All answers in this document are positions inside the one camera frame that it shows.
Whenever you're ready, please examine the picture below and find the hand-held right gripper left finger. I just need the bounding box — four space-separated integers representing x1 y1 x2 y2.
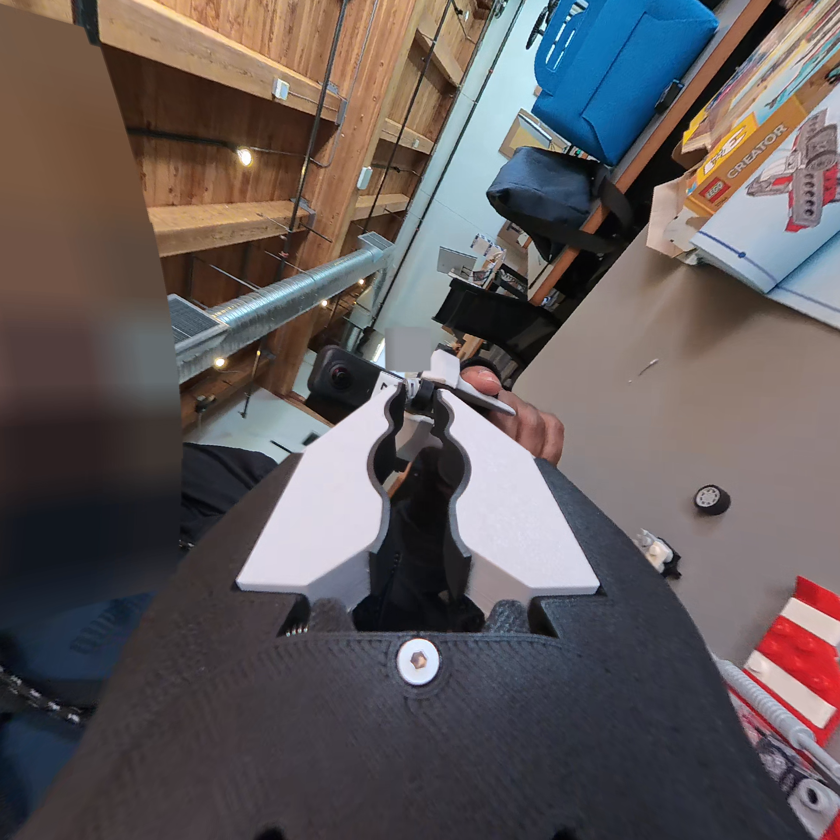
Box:
236 382 406 603

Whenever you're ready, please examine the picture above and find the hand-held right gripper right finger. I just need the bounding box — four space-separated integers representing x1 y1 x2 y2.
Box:
434 388 601 603

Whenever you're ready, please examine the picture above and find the person's left forearm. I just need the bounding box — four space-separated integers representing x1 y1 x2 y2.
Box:
384 453 487 632

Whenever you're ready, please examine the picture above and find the navy shoulder bag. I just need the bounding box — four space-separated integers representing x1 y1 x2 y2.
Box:
487 146 634 263

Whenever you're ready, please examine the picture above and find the grey desk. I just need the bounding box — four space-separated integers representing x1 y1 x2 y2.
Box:
508 223 840 840

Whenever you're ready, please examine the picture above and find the person's left hand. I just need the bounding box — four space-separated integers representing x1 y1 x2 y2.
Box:
459 364 565 467

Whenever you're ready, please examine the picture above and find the black office chair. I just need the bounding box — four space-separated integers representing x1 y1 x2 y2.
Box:
433 277 565 382

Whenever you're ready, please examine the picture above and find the white black brick piece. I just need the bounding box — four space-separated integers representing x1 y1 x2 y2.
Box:
633 528 681 580

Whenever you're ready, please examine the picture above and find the red white striped brick wing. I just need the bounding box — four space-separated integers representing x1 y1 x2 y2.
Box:
745 576 840 729

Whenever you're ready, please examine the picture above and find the partly built toy plane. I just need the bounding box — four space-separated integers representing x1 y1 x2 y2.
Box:
714 658 840 831

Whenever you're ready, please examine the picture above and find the blue felt tote bag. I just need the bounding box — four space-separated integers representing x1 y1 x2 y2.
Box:
532 0 721 166

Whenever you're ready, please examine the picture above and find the pale blue instruction booklet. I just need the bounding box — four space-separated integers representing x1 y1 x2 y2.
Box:
690 108 840 329

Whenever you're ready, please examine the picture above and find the person in dark blue jacket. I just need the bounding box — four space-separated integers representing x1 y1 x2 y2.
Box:
0 443 283 840

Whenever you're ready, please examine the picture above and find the yellow toy brick box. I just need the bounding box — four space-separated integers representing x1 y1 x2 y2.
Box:
646 0 840 263

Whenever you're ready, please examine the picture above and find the grey table with wooden edge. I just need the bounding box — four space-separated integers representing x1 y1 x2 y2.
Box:
528 0 775 306

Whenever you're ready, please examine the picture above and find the silver ventilation duct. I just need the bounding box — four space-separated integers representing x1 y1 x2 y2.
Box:
169 246 395 385

